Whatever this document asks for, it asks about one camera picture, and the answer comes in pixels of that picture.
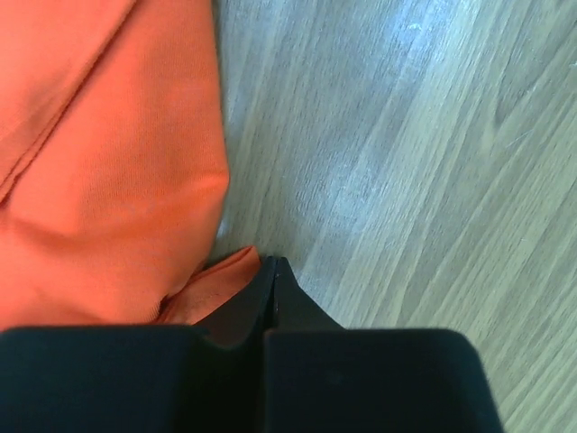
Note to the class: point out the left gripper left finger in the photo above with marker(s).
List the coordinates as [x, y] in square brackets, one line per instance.
[148, 378]

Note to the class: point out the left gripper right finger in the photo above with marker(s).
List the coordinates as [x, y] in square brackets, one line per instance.
[321, 377]

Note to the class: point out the orange t shirt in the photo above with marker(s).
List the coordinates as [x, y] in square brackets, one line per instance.
[113, 164]

